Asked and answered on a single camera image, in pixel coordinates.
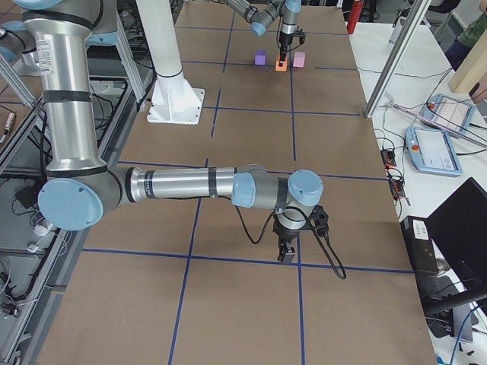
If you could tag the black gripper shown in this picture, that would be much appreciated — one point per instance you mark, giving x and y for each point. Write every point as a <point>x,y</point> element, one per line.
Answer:
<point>284,39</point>
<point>285,234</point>

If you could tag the orange foam cube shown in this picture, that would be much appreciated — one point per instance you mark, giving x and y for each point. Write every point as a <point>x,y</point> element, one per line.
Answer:
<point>281,65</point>

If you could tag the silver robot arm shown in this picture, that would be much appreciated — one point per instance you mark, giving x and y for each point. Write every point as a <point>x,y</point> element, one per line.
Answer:
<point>166,163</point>
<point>286,11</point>

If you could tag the pink foam cube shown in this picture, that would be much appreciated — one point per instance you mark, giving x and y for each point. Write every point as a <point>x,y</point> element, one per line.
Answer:
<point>299,59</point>

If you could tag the purple foam cube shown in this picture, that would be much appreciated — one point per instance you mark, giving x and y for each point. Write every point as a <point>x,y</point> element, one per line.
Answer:
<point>260,57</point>

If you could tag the red cylinder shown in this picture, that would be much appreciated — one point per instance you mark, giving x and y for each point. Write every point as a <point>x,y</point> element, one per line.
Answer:
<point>354,16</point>

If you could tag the brown paper table cover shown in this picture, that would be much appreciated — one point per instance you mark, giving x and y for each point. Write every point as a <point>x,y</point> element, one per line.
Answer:
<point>197,282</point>

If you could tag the black computer monitor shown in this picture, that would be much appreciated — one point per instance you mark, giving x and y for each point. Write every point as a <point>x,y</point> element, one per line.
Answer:
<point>458,228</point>

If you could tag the blue teach pendant far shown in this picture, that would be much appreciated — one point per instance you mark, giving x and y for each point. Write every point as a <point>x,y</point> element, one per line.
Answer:
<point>449,112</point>

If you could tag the blue teach pendant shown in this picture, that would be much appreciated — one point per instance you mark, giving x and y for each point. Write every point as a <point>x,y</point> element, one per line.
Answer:
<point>449,112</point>
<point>432,151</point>

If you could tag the person in green shirt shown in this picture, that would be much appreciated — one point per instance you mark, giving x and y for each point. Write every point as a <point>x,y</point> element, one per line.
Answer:
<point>465,42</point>

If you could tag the blue teach pendant near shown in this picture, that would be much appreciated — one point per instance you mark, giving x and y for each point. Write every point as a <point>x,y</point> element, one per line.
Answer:
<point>432,151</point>

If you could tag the wooden beam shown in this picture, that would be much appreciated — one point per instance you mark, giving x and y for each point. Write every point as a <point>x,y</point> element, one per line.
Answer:
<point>471,69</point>

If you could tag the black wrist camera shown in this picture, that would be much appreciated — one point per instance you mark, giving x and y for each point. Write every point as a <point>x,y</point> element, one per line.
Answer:
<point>301,35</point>
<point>319,219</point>

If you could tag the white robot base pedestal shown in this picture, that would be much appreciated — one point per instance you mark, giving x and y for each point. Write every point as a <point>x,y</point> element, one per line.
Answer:
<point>174,100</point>

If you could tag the grey aluminium frame post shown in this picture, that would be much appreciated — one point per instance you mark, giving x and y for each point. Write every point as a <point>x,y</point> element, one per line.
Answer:
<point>403,29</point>

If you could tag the aluminium side frame rail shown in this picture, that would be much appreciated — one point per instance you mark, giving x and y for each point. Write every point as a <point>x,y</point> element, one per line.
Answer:
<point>80,187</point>

